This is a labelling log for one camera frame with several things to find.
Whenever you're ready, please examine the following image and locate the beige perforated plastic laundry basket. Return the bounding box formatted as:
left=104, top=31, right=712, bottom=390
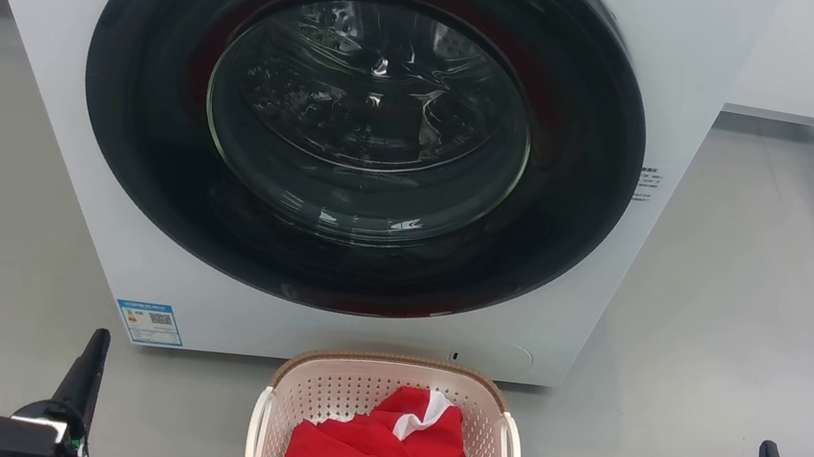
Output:
left=243, top=331, right=539, bottom=457

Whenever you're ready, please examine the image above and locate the blue energy label sticker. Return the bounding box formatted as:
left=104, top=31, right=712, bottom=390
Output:
left=110, top=295, right=190, bottom=353

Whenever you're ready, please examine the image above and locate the round black washing machine door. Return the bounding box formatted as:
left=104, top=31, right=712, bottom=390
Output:
left=51, top=0, right=672, bottom=360

